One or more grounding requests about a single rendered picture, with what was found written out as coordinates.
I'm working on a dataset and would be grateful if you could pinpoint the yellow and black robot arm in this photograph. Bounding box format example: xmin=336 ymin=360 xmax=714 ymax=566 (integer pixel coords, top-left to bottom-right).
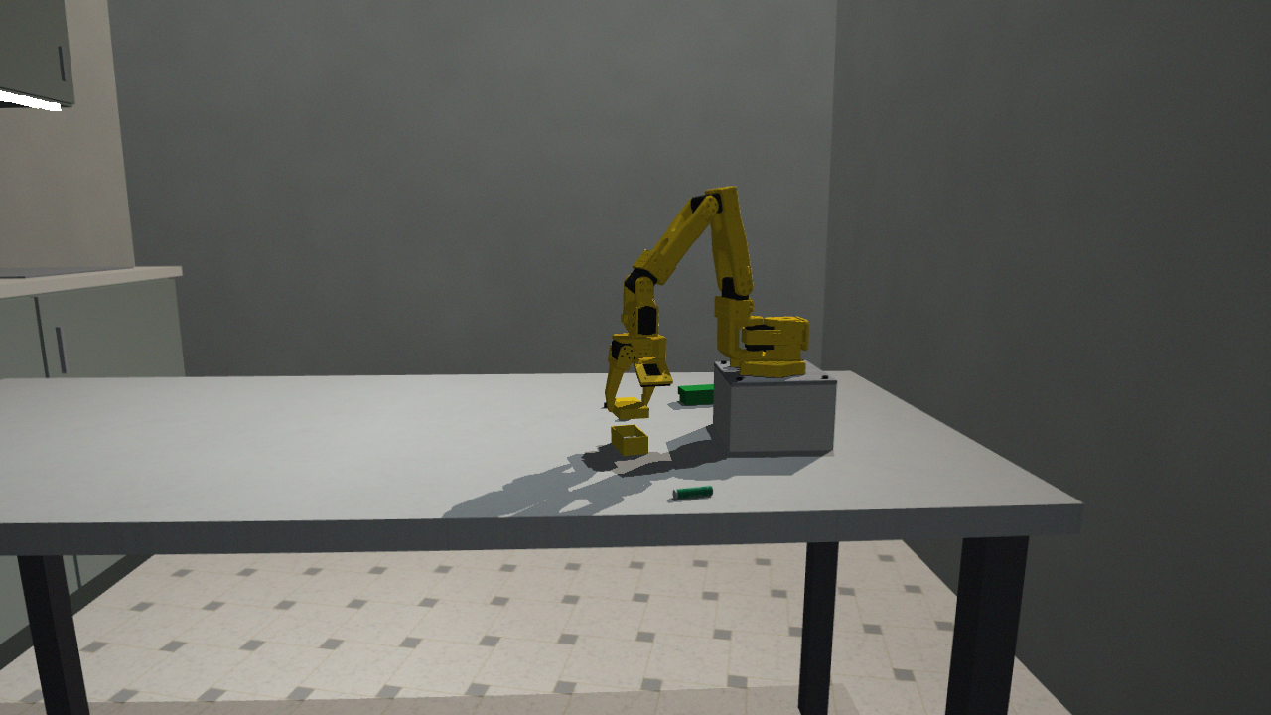
xmin=622 ymin=185 xmax=805 ymax=378

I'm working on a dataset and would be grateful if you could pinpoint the green aaa battery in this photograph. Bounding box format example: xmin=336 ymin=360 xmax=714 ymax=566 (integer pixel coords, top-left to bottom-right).
xmin=674 ymin=486 xmax=713 ymax=499

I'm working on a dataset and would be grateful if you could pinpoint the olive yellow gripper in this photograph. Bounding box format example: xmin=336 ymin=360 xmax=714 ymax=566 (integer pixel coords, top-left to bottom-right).
xmin=605 ymin=333 xmax=674 ymax=411

